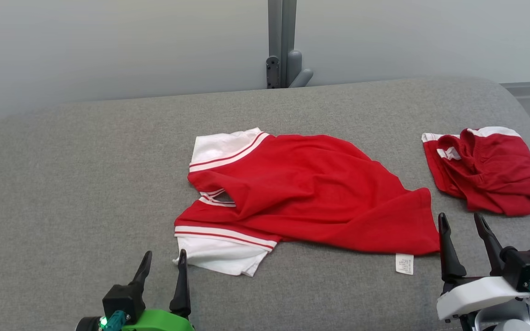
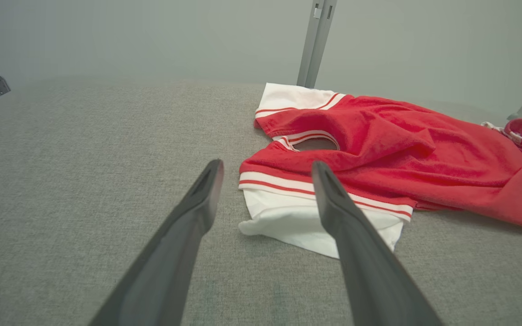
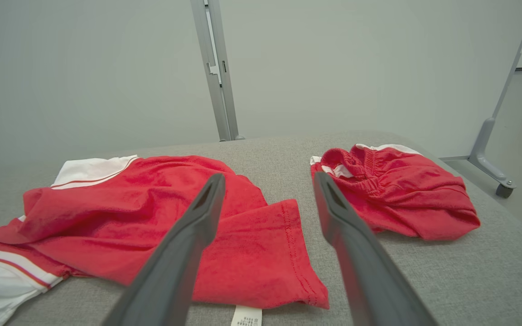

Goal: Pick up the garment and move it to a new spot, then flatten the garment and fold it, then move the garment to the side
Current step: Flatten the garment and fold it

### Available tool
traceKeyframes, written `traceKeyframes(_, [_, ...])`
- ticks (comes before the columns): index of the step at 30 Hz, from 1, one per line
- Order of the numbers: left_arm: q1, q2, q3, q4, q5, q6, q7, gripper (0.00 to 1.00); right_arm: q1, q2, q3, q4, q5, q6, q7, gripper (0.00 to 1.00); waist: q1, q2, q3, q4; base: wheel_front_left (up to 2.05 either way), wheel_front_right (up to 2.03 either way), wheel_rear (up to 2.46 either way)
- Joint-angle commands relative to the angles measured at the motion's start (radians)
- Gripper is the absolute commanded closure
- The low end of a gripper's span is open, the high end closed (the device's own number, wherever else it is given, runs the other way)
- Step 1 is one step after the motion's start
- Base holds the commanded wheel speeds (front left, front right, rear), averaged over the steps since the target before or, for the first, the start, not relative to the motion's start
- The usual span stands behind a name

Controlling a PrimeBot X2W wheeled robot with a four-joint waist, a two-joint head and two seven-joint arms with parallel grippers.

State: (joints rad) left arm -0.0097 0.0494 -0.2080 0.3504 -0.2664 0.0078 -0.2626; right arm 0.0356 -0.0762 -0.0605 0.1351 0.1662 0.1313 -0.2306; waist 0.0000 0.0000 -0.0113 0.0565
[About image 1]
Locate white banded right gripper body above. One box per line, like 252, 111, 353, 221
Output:
436, 275, 530, 321

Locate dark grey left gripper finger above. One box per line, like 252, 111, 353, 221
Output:
169, 249, 191, 318
129, 251, 153, 295

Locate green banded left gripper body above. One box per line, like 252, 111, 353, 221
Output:
75, 309, 195, 331

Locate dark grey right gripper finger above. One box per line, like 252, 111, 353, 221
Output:
438, 212, 467, 282
473, 212, 507, 275

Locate red shorts with white trim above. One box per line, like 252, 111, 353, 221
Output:
421, 126, 530, 217

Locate red t-shirt with white sleeves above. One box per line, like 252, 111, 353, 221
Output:
173, 127, 440, 277

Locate grey fabric sofa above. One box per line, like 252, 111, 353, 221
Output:
0, 77, 530, 331

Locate grey metal partition post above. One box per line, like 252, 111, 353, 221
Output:
266, 0, 314, 89

